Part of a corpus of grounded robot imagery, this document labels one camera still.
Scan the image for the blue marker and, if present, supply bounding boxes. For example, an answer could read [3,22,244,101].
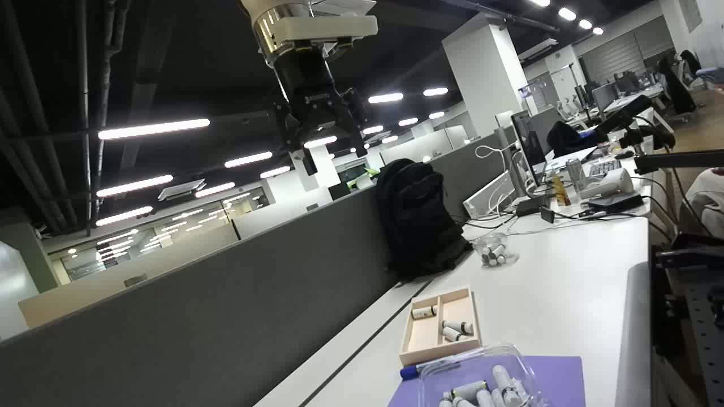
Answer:
[399,361,460,381]

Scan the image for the heap of white markers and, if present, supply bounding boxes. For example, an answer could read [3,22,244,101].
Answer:
[481,244,508,267]
[438,364,533,407]

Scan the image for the yellow bottle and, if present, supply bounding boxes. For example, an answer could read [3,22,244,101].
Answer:
[553,174,571,207]

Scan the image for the grey desk partition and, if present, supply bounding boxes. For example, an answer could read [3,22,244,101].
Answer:
[0,127,516,407]

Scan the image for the white flat device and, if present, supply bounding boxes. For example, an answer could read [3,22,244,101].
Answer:
[462,169,516,220]

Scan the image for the black office chair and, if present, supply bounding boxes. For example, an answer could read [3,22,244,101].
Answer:
[657,55,697,118]

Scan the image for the person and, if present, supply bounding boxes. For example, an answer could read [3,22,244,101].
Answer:
[683,167,724,239]

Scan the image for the wooden box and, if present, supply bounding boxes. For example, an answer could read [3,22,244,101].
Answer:
[398,286,483,367]

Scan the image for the black backpack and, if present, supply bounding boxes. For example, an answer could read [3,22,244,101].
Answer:
[374,158,474,282]

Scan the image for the white cable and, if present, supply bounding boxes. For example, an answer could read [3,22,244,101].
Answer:
[475,144,524,213]

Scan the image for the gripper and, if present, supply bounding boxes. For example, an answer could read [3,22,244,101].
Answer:
[273,45,369,176]

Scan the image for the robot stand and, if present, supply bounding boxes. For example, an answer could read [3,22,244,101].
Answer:
[649,231,724,407]

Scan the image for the black cable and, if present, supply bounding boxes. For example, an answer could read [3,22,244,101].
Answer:
[452,207,674,241]

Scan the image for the keyboard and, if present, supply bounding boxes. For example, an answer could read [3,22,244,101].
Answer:
[588,158,623,177]

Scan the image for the black power brick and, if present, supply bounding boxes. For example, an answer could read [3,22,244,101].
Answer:
[515,195,550,218]

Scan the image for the small clear plastic container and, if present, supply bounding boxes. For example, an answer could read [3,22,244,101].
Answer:
[472,231,520,268]

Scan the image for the black flat case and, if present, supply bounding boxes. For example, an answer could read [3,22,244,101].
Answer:
[587,192,645,215]

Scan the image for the row of monitors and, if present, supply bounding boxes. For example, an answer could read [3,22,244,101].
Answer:
[574,69,657,112]

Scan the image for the purple mat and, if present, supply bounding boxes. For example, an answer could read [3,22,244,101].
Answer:
[387,354,587,407]

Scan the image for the monitor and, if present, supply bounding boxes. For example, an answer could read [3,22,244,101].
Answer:
[510,109,548,188]

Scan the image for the chair with black jacket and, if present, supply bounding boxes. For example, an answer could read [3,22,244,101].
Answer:
[546,120,593,159]

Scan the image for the white handheld device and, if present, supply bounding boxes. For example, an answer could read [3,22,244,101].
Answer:
[579,167,635,200]

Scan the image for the silver can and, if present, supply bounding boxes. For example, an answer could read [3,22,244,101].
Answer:
[566,158,588,193]

